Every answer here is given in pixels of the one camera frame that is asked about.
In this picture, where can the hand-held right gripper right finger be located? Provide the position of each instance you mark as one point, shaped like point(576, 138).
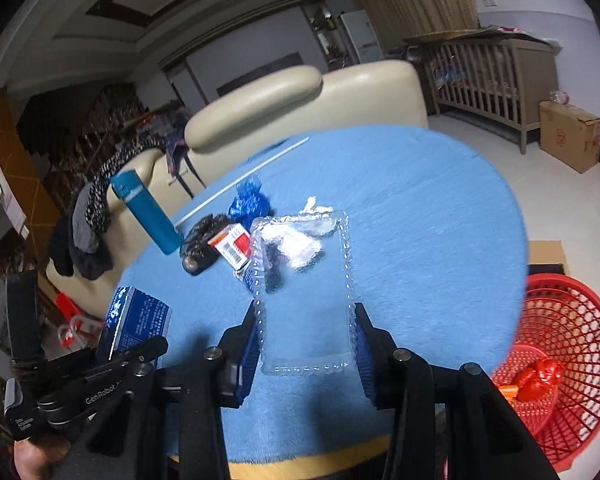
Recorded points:
point(366, 360)

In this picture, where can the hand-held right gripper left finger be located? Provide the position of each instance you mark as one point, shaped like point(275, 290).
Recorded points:
point(246, 355)

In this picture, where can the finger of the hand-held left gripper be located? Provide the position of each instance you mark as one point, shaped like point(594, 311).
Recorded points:
point(105, 392)

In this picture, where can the clear plastic tray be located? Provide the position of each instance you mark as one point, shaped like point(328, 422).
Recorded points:
point(305, 320)

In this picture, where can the blue printed carton box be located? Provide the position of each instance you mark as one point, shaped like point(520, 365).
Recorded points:
point(137, 317)

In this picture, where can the dark wrapper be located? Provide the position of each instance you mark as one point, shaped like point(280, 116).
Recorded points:
point(200, 242)

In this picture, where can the blue foil wrapper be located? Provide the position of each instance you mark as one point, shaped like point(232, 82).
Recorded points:
point(250, 200)

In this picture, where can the red plastic mesh basket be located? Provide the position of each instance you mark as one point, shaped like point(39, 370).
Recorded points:
point(570, 320)

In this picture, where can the person's left hand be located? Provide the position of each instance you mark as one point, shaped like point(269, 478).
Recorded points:
point(35, 457)

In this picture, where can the red and white plastic item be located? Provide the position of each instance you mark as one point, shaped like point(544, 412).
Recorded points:
point(72, 312)

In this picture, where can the blue and white packet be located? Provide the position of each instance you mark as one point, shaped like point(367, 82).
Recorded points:
point(246, 274)

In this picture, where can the small black wrapper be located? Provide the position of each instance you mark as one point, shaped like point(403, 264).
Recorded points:
point(274, 272)

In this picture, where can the red and white small box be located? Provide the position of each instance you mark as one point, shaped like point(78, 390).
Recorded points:
point(232, 246)

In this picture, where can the orange wrapper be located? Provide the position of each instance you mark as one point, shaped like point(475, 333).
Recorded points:
point(507, 391)

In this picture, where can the blue water bottle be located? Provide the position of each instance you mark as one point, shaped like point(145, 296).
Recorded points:
point(145, 215)

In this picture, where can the crumpled white tissue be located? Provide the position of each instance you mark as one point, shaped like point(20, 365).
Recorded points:
point(316, 205)

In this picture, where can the black white patterned scarf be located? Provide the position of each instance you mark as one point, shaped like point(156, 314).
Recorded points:
point(110, 175)

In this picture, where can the white thin stick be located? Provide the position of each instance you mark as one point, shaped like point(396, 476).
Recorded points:
point(240, 182)

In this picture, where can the red plastic bag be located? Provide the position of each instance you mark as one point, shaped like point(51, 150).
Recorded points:
point(537, 380)

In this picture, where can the wooden stair railing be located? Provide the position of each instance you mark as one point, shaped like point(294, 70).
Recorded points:
point(80, 130)

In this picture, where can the flat cardboard sheet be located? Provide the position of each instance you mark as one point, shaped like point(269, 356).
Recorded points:
point(547, 252)

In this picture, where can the beige leather sofa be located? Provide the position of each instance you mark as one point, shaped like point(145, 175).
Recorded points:
point(360, 92)

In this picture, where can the dark television screen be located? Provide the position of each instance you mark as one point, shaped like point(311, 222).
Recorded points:
point(260, 76)

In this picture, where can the brown cardboard box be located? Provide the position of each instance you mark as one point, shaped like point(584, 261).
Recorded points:
point(567, 135)

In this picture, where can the wooden baby crib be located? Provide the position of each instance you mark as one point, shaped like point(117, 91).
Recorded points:
point(485, 80)

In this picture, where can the white refrigerator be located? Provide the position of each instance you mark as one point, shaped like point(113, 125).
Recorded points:
point(362, 35)

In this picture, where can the display cabinet shelf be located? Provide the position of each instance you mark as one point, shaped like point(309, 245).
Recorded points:
point(325, 30)

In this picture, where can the wall paper notices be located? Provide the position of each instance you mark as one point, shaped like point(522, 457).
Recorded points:
point(2, 195)

